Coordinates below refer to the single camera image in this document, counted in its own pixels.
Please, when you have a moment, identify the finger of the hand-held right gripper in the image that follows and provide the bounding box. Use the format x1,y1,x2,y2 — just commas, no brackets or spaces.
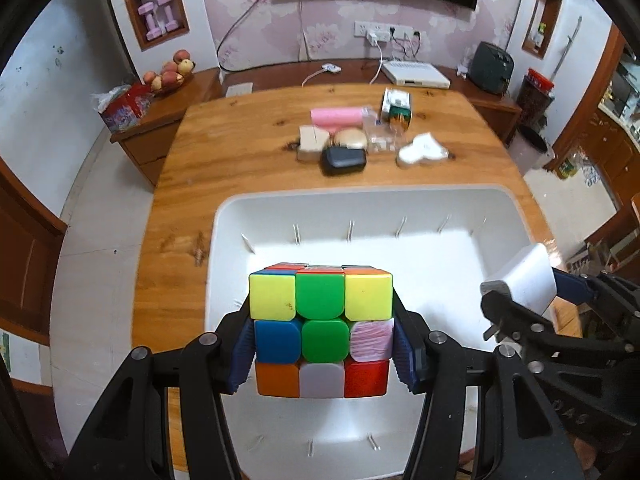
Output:
480,280,557,357
552,266,640,312

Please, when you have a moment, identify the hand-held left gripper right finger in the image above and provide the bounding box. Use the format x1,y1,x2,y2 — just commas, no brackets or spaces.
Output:
390,294,586,480

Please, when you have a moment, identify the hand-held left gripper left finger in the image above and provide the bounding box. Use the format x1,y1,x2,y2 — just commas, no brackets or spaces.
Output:
62,304,259,480

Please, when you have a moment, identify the white power adapter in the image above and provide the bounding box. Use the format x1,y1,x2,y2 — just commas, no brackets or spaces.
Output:
480,243,559,317

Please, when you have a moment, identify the multicoloured puzzle cube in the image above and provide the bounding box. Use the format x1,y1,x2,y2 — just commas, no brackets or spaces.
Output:
248,262,396,400

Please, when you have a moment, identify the white plastic bin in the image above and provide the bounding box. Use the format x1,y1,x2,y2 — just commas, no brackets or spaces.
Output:
204,186,552,479

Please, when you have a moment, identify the white waste bin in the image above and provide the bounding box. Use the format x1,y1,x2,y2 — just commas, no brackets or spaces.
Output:
507,123,554,174

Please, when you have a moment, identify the wooden cupboard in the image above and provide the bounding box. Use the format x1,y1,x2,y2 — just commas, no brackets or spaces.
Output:
544,24,640,211

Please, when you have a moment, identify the white crumpled object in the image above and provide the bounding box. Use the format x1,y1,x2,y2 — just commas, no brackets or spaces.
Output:
396,131,450,167

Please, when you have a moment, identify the red lidded jar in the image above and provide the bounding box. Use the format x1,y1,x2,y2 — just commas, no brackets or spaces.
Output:
515,67,556,127

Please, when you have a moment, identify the black oval case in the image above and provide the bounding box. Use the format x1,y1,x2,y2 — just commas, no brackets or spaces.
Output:
320,146,369,177

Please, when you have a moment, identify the beige small box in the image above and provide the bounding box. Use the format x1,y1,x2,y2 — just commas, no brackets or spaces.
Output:
297,125,332,164

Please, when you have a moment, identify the round beige compact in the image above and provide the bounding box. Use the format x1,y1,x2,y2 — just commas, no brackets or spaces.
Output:
332,128,370,154

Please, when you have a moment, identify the clear plastic box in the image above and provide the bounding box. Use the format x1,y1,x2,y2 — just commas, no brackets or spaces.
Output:
362,107,402,154

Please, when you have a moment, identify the wooden low cabinet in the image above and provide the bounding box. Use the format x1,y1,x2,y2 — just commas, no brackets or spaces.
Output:
109,57,524,187

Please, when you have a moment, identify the wooden door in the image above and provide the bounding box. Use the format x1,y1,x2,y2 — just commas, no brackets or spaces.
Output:
0,157,69,347

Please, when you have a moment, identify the green and white carton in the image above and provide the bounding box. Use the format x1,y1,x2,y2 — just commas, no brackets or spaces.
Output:
380,88,415,129

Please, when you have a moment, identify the pink roll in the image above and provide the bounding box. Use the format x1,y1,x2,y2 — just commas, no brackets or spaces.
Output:
310,106,364,131

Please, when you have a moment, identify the white set-top box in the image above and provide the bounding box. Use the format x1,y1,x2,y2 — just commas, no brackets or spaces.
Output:
382,60,452,90

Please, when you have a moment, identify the bowl of fruit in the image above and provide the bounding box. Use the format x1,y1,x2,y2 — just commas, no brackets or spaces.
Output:
143,49,197,96

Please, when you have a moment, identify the pink dumbbell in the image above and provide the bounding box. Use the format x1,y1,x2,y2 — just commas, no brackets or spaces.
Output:
138,2,164,40
156,0,180,32

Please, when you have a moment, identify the small white device with cable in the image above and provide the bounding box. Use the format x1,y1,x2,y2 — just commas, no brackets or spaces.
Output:
302,62,344,86

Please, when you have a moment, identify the white plugged charger with cable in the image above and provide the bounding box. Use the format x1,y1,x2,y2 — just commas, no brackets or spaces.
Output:
366,30,386,85

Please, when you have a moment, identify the white wall socket strip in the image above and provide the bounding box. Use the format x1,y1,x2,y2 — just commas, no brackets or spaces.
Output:
353,20,421,42

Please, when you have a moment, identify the black hanging cable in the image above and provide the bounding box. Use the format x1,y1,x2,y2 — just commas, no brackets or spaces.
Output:
216,0,277,72

